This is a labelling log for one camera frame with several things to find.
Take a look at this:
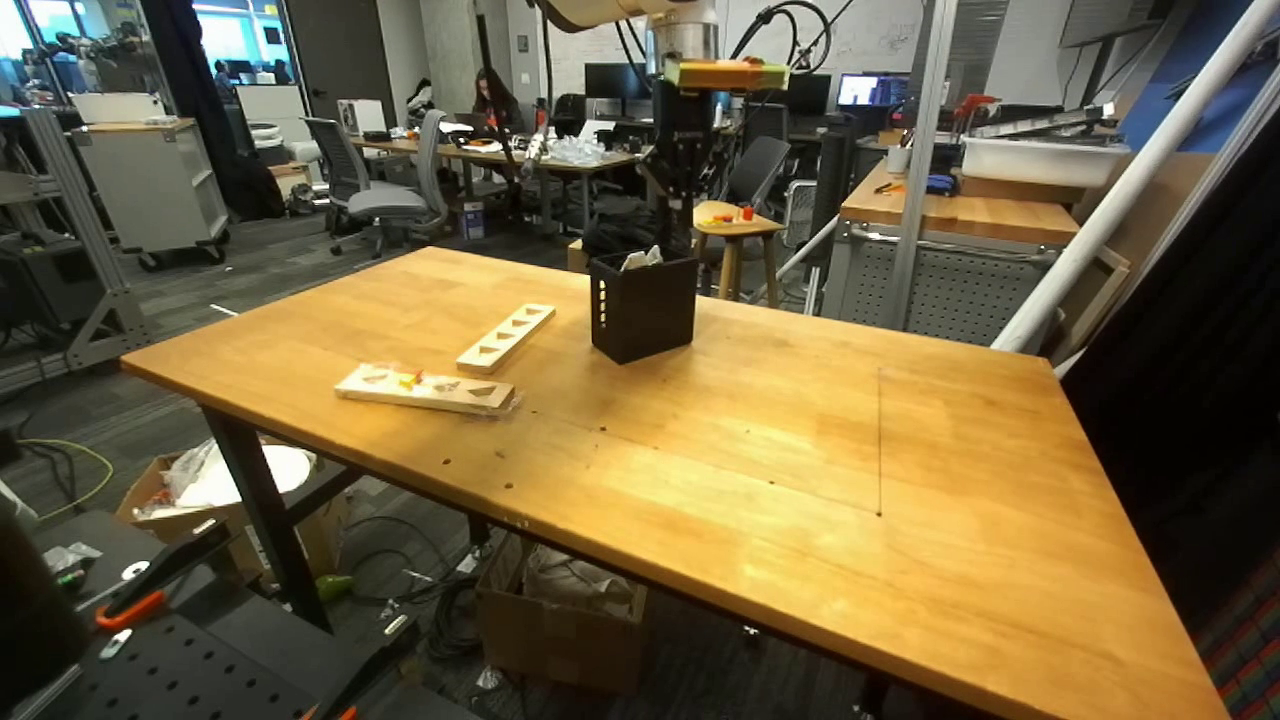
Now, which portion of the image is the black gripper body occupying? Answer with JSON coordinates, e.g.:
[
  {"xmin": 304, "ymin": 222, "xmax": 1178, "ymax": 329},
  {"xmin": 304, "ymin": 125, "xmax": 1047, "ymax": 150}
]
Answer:
[{"xmin": 646, "ymin": 86, "xmax": 718, "ymax": 181}]

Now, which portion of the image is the white towel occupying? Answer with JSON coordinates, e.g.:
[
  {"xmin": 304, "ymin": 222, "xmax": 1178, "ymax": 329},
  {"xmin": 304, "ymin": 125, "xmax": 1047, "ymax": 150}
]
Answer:
[{"xmin": 610, "ymin": 241, "xmax": 667, "ymax": 276}]

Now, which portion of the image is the black box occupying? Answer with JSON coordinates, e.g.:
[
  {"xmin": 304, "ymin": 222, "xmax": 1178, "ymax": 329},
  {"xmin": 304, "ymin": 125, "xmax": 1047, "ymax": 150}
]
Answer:
[{"xmin": 585, "ymin": 250, "xmax": 705, "ymax": 367}]

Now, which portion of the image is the open cardboard box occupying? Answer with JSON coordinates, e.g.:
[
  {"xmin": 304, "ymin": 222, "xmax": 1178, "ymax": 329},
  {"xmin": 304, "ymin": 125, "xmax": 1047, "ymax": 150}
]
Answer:
[{"xmin": 115, "ymin": 435, "xmax": 327, "ymax": 552}]

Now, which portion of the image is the round wooden stool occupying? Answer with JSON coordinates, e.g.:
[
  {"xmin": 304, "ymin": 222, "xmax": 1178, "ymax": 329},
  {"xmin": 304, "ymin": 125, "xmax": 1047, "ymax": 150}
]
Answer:
[{"xmin": 687, "ymin": 195, "xmax": 791, "ymax": 308}]

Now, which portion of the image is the black office chair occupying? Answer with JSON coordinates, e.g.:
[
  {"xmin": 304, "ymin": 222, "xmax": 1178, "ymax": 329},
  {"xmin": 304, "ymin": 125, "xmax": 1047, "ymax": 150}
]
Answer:
[{"xmin": 722, "ymin": 133, "xmax": 799, "ymax": 213}]

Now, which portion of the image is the seated person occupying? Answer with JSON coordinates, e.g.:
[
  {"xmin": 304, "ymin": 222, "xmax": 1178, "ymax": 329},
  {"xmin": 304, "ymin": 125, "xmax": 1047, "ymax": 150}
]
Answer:
[{"xmin": 466, "ymin": 66, "xmax": 531, "ymax": 140}]

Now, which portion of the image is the laptop screen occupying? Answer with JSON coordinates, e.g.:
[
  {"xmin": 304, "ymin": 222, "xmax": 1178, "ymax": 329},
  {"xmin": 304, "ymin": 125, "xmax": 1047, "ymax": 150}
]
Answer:
[{"xmin": 832, "ymin": 68, "xmax": 918, "ymax": 120}]

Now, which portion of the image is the plain wooden puzzle board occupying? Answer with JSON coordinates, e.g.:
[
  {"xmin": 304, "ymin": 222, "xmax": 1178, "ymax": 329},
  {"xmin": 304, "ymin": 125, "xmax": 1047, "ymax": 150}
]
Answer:
[{"xmin": 453, "ymin": 300, "xmax": 558, "ymax": 375}]

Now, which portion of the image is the gray vertical pole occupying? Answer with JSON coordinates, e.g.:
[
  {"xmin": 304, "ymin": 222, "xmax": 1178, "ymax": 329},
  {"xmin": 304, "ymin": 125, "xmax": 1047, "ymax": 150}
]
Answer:
[{"xmin": 889, "ymin": 0, "xmax": 963, "ymax": 334}]

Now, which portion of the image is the wooden top workbench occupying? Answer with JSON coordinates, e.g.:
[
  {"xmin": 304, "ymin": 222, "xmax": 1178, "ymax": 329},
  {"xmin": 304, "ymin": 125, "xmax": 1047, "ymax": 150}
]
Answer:
[{"xmin": 825, "ymin": 158, "xmax": 1087, "ymax": 344}]

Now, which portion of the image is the gray office chair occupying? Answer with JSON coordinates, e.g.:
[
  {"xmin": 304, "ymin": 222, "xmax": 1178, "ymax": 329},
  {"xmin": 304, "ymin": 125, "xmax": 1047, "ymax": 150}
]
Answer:
[{"xmin": 301, "ymin": 112, "xmax": 453, "ymax": 262}]

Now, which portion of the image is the plastic-wrapped wooden puzzle board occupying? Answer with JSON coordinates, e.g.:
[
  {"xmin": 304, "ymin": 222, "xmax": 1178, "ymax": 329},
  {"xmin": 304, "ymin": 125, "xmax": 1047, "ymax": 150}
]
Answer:
[{"xmin": 332, "ymin": 362, "xmax": 525, "ymax": 423}]

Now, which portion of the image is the white plastic bin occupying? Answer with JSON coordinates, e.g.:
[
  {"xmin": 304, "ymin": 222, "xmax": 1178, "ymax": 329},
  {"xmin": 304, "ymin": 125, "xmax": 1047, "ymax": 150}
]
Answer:
[{"xmin": 956, "ymin": 133, "xmax": 1134, "ymax": 194}]

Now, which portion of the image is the white slanted pole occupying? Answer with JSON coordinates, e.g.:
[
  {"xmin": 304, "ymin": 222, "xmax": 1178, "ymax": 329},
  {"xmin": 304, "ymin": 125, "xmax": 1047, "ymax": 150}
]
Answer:
[{"xmin": 991, "ymin": 0, "xmax": 1280, "ymax": 362}]

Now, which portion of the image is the black table leg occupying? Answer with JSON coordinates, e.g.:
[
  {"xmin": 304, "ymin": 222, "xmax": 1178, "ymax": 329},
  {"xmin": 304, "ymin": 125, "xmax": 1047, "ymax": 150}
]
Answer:
[{"xmin": 197, "ymin": 404, "xmax": 338, "ymax": 634}]

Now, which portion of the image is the white cabinet cart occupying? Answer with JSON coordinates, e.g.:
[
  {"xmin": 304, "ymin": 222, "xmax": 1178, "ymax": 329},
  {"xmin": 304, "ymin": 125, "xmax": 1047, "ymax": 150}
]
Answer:
[{"xmin": 66, "ymin": 115, "xmax": 231, "ymax": 270}]

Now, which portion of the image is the black perforated metal plate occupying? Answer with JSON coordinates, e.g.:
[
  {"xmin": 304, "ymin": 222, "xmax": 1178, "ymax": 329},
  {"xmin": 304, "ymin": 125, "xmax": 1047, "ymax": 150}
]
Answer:
[{"xmin": 50, "ymin": 583, "xmax": 416, "ymax": 720}]

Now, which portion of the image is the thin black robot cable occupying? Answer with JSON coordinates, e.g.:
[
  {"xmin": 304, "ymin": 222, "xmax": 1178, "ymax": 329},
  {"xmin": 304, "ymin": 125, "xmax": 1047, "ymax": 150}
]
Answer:
[{"xmin": 722, "ymin": 0, "xmax": 839, "ymax": 66}]

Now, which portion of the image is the gray metal shelf frame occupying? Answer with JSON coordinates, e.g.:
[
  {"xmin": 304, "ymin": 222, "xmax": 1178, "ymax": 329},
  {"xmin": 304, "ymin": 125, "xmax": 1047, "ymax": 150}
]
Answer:
[{"xmin": 0, "ymin": 102, "xmax": 153, "ymax": 399}]

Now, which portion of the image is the orange handled clamp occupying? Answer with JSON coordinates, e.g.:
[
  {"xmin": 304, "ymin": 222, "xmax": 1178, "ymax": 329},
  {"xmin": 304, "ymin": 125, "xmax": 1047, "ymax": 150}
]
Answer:
[{"xmin": 87, "ymin": 583, "xmax": 180, "ymax": 639}]

